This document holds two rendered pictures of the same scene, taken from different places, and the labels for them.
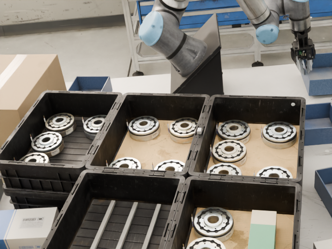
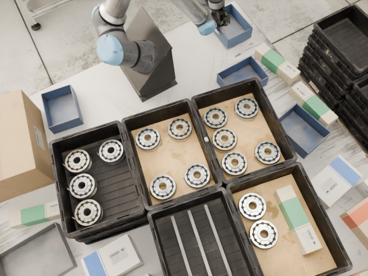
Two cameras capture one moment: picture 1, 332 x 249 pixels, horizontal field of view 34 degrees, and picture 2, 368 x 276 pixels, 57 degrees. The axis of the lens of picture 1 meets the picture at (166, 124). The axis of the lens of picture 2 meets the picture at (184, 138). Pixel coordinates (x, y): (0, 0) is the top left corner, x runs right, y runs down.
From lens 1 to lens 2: 93 cm
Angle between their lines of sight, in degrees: 35
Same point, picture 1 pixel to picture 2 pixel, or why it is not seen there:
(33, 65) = (8, 110)
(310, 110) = (239, 65)
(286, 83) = (203, 39)
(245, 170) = (241, 148)
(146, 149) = (161, 157)
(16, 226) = (109, 264)
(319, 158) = not seen: hidden behind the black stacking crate
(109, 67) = (6, 26)
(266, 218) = (288, 193)
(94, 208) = (161, 227)
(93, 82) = (57, 93)
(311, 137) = not seen: hidden behind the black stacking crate
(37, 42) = not seen: outside the picture
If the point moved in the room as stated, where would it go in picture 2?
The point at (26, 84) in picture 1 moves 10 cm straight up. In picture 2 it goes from (21, 135) to (7, 125)
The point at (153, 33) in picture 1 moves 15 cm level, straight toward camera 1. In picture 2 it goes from (117, 58) to (137, 82)
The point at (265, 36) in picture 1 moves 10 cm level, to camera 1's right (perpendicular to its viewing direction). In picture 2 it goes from (207, 31) to (225, 19)
